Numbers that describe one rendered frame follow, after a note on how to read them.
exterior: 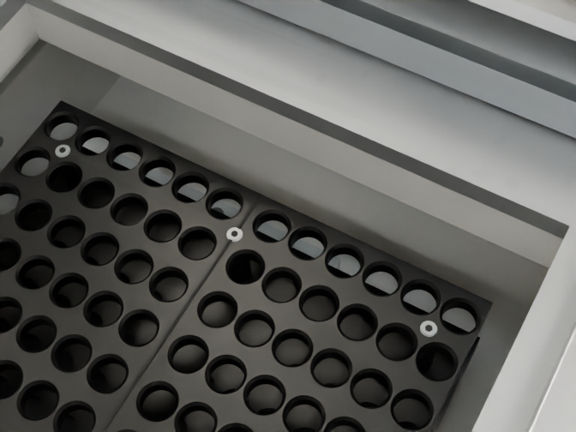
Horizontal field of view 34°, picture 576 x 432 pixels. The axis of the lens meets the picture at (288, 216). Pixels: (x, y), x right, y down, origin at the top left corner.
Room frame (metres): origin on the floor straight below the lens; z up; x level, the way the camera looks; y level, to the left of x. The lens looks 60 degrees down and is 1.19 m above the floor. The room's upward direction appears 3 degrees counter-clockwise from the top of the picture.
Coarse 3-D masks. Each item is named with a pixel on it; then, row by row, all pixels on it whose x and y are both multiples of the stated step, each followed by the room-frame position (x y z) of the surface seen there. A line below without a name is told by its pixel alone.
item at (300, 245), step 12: (120, 156) 0.23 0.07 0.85; (156, 180) 0.22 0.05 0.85; (168, 180) 0.22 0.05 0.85; (180, 192) 0.21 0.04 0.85; (192, 192) 0.21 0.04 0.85; (216, 204) 0.21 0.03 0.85; (228, 216) 0.20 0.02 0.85; (264, 228) 0.19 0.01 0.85; (276, 228) 0.19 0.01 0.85; (300, 240) 0.19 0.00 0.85; (312, 252) 0.18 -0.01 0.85; (336, 264) 0.18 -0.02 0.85
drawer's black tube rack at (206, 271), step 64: (0, 192) 0.19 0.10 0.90; (64, 192) 0.18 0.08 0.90; (128, 192) 0.18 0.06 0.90; (0, 256) 0.18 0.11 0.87; (64, 256) 0.16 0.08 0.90; (128, 256) 0.16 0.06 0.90; (192, 256) 0.17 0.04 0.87; (256, 256) 0.15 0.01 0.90; (0, 320) 0.15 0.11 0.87; (64, 320) 0.13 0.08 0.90; (128, 320) 0.13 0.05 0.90; (192, 320) 0.13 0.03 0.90; (256, 320) 0.14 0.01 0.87; (320, 320) 0.14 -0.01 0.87; (384, 320) 0.13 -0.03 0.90; (0, 384) 0.13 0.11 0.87; (64, 384) 0.11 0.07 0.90; (128, 384) 0.11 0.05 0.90; (192, 384) 0.11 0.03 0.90; (256, 384) 0.11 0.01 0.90; (320, 384) 0.11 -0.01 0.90; (384, 384) 0.11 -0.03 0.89; (448, 384) 0.10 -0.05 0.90
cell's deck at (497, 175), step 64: (0, 0) 0.23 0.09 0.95; (64, 0) 0.23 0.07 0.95; (128, 0) 0.23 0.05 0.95; (192, 0) 0.23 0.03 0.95; (0, 64) 0.22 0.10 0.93; (128, 64) 0.22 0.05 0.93; (192, 64) 0.20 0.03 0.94; (256, 64) 0.20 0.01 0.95; (320, 64) 0.20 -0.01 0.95; (384, 64) 0.20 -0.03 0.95; (256, 128) 0.19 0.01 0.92; (320, 128) 0.18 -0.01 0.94; (384, 128) 0.17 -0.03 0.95; (448, 128) 0.17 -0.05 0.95; (512, 128) 0.17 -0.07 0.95; (384, 192) 0.16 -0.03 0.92; (448, 192) 0.15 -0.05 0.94; (512, 192) 0.15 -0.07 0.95; (512, 384) 0.09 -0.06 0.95
